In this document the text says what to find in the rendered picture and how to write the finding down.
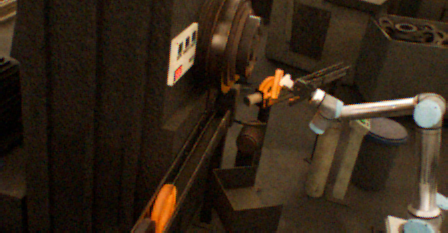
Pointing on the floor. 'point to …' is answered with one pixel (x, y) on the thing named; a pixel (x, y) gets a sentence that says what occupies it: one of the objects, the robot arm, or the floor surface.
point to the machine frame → (106, 98)
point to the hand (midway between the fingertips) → (277, 80)
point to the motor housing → (246, 148)
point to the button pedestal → (347, 164)
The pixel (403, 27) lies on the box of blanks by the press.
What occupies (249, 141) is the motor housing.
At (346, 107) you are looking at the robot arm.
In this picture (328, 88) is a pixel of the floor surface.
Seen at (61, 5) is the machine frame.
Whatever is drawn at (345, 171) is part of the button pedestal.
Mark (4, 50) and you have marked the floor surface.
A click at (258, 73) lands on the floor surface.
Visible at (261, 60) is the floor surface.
